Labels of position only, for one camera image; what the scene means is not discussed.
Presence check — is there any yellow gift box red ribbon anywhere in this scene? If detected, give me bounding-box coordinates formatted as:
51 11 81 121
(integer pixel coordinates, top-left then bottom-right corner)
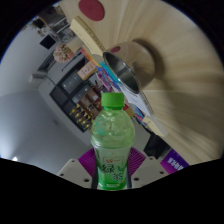
123 103 136 118

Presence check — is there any white printed booklet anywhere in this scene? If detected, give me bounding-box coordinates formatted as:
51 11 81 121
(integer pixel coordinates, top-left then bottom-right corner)
118 83 156 116

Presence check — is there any stainless steel cup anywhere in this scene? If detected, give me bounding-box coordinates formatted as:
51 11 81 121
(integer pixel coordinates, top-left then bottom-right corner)
102 40 157 95

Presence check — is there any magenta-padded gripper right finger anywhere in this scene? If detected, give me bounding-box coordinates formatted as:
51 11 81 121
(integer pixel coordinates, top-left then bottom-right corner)
126 146 169 189

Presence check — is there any white air conditioner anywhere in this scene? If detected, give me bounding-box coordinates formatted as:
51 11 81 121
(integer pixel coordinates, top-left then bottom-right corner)
29 71 46 84

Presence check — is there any upright orange box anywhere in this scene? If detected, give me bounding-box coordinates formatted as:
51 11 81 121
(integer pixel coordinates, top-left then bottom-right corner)
76 61 98 81

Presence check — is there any pink flower bouquet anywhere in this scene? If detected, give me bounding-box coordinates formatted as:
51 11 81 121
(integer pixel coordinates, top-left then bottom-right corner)
53 43 75 64

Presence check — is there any beige paper booklet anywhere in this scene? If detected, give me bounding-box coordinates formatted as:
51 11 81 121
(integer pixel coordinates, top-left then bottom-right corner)
143 114 169 138

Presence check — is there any flat round red coaster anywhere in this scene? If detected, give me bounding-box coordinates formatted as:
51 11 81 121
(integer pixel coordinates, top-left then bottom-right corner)
78 0 106 22

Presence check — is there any black computer monitor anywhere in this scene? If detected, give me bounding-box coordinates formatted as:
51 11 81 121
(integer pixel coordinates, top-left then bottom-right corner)
39 34 57 50

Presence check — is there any green tea drink bottle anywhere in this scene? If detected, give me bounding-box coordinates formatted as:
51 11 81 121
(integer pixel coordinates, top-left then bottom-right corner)
90 92 136 192

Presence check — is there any large blue printed package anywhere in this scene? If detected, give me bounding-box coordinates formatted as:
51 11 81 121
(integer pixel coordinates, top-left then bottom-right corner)
95 65 116 90

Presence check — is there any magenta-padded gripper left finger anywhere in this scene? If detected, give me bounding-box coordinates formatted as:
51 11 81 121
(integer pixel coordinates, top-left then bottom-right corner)
56 148 99 190

